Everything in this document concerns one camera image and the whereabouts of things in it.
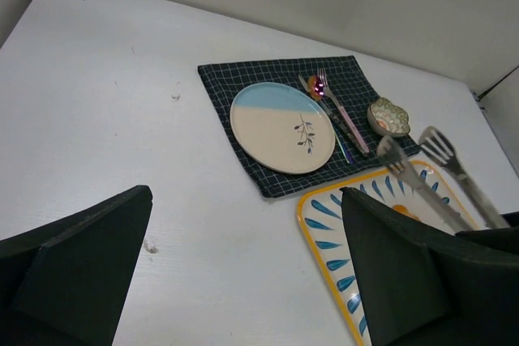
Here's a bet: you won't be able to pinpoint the fork with pink handle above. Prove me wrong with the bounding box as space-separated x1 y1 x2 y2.
315 68 370 156

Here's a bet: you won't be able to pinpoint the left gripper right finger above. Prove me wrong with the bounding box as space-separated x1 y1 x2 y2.
341 187 518 345

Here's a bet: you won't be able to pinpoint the iridescent spoon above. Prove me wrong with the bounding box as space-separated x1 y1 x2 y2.
307 75 354 164

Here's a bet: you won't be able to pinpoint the rectangular tray blue leaf pattern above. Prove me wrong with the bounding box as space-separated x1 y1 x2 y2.
296 159 481 346

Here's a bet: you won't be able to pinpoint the dark checked placemat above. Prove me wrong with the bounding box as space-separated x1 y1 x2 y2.
197 56 422 199

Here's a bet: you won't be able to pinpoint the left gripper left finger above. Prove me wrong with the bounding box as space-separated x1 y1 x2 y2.
1 186 152 345

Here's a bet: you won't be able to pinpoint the small flower-shaped dish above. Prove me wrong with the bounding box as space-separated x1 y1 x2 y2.
367 97 410 138

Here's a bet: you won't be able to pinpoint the round blue beige plate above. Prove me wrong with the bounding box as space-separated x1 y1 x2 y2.
229 82 336 175

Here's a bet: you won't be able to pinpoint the metal serving tongs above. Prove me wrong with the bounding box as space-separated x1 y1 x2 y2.
376 126 510 233

